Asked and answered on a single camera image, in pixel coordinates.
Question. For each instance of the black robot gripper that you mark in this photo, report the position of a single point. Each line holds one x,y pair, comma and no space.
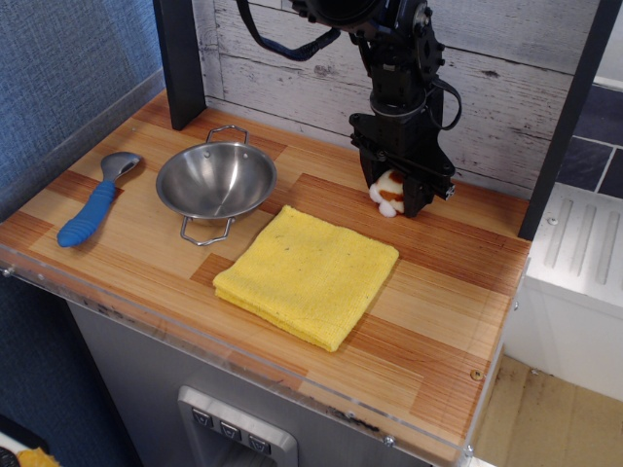
409,146

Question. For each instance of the plush shrimp toy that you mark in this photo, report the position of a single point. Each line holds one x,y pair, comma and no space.
387,193

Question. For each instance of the small steel wok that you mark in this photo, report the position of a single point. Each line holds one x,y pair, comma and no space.
221,179

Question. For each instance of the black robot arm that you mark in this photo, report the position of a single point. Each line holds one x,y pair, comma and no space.
402,57

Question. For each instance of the folded yellow cloth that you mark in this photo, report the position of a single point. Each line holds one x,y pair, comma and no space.
308,277

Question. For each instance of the white ribbed cabinet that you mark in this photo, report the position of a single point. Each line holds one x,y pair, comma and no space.
567,319

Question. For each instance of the clear acrylic edge guard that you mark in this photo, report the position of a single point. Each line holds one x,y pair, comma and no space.
413,367

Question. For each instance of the silver dispenser button panel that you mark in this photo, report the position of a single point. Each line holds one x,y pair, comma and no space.
222,435

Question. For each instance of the yellow object at corner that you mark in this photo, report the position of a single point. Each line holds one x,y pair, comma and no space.
35,458

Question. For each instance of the dark right upright post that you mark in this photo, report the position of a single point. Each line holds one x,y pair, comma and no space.
587,68

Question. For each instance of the dark upright post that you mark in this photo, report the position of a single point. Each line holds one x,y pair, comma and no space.
181,60
587,68

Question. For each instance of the dark left upright post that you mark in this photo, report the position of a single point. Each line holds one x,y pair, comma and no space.
181,60

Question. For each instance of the blue handled ice cream scoop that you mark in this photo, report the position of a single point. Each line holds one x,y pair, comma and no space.
82,226

